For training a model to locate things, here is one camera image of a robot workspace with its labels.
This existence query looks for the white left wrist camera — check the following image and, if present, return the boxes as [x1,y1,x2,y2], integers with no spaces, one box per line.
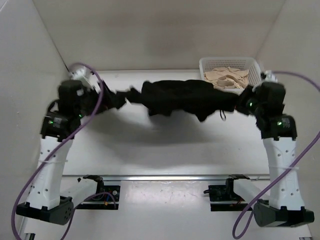
[69,67,94,89]

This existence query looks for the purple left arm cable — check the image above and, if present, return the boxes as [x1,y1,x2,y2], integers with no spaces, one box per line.
[11,62,117,240]

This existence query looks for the beige trousers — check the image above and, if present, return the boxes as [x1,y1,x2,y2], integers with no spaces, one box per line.
[204,67,249,90]

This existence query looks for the white plastic basket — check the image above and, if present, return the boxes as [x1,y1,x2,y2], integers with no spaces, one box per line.
[199,57,261,94]

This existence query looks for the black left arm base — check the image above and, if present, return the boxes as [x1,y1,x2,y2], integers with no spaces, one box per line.
[77,181,121,211]

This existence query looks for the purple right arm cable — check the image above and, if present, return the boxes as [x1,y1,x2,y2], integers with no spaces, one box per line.
[232,71,320,239]

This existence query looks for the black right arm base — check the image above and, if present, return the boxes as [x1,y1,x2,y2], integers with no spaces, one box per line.
[203,185,247,212]

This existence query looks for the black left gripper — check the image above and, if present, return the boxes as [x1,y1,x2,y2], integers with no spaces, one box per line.
[76,80,120,119]

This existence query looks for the black trousers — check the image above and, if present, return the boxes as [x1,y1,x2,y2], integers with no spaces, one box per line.
[105,79,239,122]

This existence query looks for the silver front aluminium rail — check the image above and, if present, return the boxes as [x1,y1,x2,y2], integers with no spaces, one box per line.
[62,174,270,181]

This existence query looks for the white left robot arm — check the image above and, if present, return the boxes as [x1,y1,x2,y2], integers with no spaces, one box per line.
[13,80,108,226]

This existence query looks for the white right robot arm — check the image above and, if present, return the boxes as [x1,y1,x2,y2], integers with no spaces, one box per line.
[224,82,315,228]

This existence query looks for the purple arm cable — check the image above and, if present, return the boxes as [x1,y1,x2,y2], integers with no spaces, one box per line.
[11,62,117,240]
[232,71,320,239]

